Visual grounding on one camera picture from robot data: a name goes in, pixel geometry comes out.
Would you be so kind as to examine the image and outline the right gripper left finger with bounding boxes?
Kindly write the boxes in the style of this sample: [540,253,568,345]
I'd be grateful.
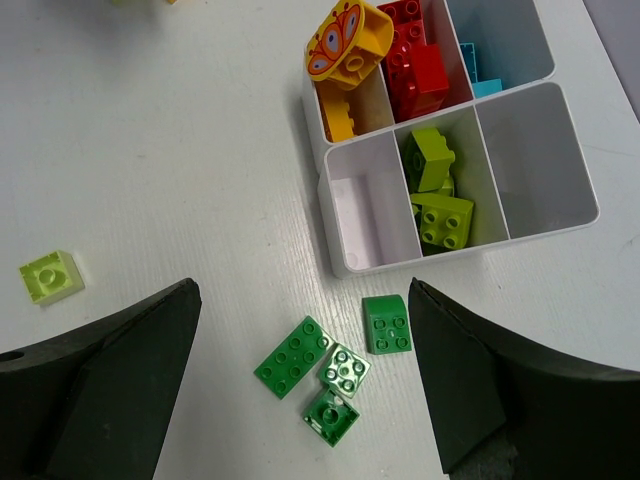
[1,278,202,479]

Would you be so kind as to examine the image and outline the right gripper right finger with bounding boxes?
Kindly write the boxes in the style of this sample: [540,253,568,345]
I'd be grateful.
[408,279,639,479]

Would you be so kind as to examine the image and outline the lime lego brick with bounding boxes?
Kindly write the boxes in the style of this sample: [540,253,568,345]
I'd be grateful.
[19,250,85,307]

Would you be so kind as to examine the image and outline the green square lego brick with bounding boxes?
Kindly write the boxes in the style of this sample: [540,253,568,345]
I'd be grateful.
[362,294,412,355]

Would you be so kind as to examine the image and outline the green L-shaped lego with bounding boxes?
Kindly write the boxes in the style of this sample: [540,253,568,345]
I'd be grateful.
[318,344,371,399]

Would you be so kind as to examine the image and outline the dark green lego brick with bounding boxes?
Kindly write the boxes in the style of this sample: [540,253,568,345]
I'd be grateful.
[302,388,360,447]

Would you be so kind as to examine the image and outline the lime green small lego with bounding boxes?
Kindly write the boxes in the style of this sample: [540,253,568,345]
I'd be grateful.
[410,193,475,250]

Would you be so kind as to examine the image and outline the lime green sloped lego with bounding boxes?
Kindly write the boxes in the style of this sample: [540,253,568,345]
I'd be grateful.
[401,127,456,194]

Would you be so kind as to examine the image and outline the light blue lego brick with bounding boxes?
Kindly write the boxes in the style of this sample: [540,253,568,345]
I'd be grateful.
[472,78,503,99]

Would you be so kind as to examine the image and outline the orange lego brick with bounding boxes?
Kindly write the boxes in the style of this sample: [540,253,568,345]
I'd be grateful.
[320,95,355,143]

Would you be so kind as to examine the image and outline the red lego brick spare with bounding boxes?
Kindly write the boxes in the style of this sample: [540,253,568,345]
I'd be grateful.
[385,44,449,122]

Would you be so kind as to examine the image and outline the teal rounded lego brick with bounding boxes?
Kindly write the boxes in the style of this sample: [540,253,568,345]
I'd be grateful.
[459,42,478,84]

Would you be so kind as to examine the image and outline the yellow flower lego brick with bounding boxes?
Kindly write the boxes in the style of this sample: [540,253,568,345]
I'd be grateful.
[305,0,394,91]

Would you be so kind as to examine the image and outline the olive green lego brick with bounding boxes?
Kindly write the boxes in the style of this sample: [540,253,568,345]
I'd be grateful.
[435,175,455,197]

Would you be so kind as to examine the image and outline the red lego brick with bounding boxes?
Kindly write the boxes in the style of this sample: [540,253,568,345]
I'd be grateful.
[378,0,427,54]

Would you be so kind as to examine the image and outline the white right divided container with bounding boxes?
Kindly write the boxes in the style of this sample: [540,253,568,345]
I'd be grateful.
[318,82,600,278]

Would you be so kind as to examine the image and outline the white divided container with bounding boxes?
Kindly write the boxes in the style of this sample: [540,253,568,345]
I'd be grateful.
[318,82,600,278]
[303,1,555,167]

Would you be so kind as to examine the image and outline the white left divided container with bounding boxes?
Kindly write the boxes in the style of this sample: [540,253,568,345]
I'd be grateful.
[303,1,555,167]

